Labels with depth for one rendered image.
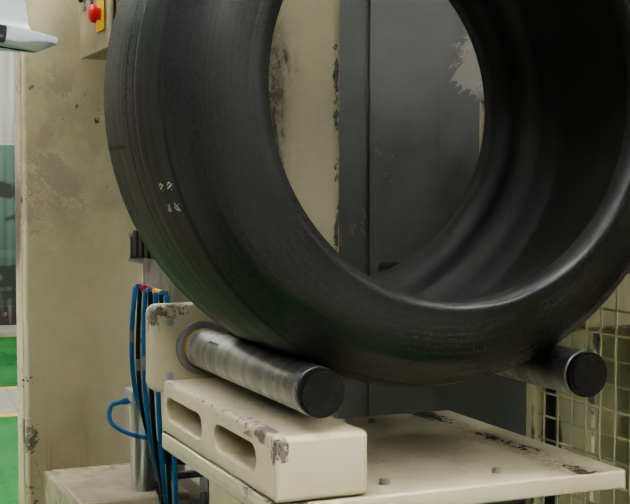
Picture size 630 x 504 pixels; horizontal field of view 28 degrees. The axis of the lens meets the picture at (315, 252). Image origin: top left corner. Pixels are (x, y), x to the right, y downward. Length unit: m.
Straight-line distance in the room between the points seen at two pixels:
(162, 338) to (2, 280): 8.66
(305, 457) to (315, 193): 0.47
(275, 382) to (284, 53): 0.48
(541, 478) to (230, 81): 0.48
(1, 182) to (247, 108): 8.99
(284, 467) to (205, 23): 0.39
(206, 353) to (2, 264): 8.73
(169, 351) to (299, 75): 0.36
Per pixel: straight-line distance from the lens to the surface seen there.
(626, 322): 1.64
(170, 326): 1.41
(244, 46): 1.07
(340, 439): 1.12
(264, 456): 1.12
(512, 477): 1.23
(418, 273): 1.43
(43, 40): 1.13
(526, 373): 1.30
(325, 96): 1.50
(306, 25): 1.50
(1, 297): 10.07
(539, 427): 1.68
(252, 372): 1.21
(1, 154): 10.03
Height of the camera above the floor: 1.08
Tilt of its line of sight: 3 degrees down
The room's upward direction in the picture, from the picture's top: straight up
